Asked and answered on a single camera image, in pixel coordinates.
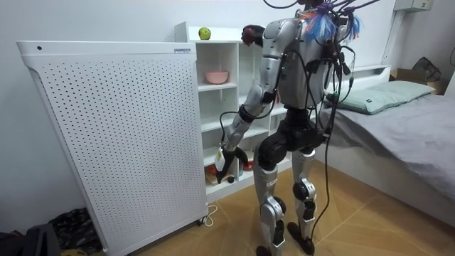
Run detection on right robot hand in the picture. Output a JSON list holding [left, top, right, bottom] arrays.
[[240, 24, 266, 48]]

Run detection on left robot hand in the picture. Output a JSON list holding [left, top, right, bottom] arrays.
[[214, 145, 250, 184]]

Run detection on dark red soft toy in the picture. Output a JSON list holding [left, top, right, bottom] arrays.
[[241, 28, 255, 46]]

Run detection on robot body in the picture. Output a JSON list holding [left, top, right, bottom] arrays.
[[262, 0, 357, 112]]

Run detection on white shelf unit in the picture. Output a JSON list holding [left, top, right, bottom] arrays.
[[173, 21, 296, 204]]

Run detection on robot legs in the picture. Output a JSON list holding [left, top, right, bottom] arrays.
[[252, 106, 328, 256]]

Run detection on pink bowl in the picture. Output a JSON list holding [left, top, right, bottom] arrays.
[[204, 70, 230, 85]]

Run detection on white perforated panel cabinet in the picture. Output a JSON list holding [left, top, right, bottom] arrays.
[[16, 40, 209, 256]]

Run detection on green pillow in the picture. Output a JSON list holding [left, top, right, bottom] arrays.
[[369, 80, 437, 103], [324, 88, 410, 116]]

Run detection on cardboard box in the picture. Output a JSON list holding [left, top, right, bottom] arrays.
[[389, 68, 449, 95]]

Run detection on black plastic bag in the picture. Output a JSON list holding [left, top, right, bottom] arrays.
[[48, 207, 105, 255]]

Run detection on black mesh bag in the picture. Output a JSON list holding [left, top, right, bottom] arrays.
[[412, 56, 443, 83]]

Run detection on grey bed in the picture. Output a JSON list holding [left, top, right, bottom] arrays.
[[311, 63, 455, 228]]

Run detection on white floor cable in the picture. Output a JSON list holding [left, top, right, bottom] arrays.
[[203, 204, 219, 228]]

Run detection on cable bundle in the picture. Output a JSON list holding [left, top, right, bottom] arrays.
[[262, 0, 382, 43]]

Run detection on black floor cable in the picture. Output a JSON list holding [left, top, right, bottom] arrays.
[[310, 46, 357, 247]]

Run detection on white wall conduit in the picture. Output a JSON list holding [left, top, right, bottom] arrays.
[[380, 10, 400, 65]]

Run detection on white wall box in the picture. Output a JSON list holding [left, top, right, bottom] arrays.
[[393, 0, 435, 14]]

